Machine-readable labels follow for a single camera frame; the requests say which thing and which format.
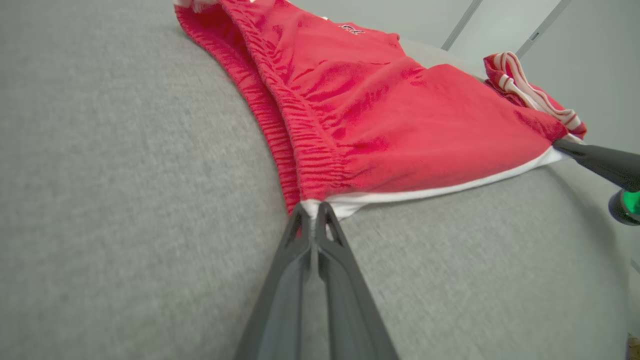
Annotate red Bulls 23 shorts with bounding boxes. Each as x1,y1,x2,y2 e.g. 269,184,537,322
174,0,576,222

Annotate red Bulls basketball jersey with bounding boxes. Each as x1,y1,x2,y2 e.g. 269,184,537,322
482,51,588,142

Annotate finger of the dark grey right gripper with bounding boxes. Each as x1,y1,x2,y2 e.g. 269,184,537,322
552,139,640,193

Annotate thin grey wall strip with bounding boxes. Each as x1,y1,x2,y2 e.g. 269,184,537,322
515,0,574,59
441,0,484,52

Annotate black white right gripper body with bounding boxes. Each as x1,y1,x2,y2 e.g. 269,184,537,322
607,189,640,227

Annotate grey fabric sofa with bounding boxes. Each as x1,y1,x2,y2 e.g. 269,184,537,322
0,0,633,360

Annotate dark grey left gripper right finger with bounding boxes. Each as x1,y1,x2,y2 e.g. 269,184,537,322
315,201,400,360

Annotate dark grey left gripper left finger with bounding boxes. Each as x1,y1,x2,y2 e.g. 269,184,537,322
234,202,313,360

